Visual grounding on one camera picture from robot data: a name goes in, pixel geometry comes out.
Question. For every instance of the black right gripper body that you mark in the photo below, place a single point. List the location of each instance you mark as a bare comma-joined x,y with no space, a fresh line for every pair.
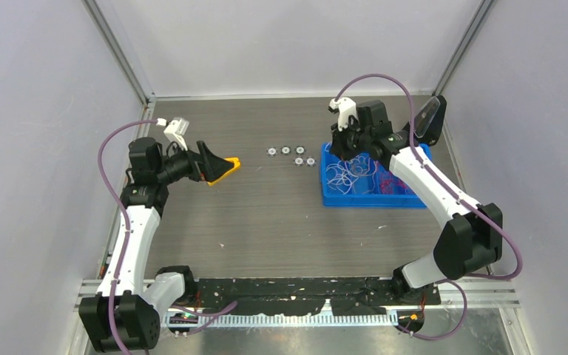
352,140

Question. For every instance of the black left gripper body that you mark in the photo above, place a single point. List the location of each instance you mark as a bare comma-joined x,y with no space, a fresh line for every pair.
194,169

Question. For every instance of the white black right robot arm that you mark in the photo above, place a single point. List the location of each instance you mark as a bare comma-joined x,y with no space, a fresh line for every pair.
468,240

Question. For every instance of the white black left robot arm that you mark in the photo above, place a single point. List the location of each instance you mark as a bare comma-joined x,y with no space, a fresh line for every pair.
125,314

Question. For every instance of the yellow plastic tool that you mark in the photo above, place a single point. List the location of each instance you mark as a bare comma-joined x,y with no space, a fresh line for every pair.
235,165

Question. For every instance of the blue plastic divided tray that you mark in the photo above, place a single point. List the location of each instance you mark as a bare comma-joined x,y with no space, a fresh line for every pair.
362,183

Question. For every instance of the black wedge with clear plate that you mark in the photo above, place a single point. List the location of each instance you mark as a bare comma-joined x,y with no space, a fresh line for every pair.
428,122

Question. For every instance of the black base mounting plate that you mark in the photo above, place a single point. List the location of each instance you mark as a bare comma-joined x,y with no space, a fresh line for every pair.
301,296

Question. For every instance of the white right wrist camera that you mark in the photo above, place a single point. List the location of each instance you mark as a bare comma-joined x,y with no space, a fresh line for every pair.
346,109

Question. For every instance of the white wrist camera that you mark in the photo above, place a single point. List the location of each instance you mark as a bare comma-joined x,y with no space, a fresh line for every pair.
174,130
346,109

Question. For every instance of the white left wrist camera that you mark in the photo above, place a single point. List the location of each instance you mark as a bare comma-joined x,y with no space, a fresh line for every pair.
174,130

